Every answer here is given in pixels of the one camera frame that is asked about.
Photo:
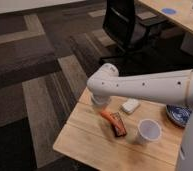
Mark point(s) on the black office chair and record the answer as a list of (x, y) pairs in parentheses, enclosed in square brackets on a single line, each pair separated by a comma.
[(132, 29)]

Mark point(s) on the white ceramic cup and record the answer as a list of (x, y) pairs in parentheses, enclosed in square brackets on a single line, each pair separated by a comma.
[(148, 130)]

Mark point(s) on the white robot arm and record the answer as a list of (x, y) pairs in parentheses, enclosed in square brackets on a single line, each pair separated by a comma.
[(174, 88)]

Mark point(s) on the light wooden desk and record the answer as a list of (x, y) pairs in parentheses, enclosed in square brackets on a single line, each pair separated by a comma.
[(184, 11)]

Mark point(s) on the blue patterned plate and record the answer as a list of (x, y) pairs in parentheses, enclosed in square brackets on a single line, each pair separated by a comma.
[(178, 115)]

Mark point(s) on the white rectangular sponge block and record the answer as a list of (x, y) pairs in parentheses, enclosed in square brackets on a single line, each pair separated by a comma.
[(130, 106)]

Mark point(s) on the blue round disc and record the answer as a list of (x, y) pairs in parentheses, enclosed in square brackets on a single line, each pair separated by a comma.
[(168, 11)]

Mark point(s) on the dark red snack bar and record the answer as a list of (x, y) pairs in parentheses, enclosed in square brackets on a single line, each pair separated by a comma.
[(118, 125)]

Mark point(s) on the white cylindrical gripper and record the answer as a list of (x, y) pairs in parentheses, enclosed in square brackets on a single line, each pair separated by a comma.
[(100, 101)]

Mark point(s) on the orange carrot-like pepper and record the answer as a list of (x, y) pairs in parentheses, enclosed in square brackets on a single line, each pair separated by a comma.
[(107, 116)]

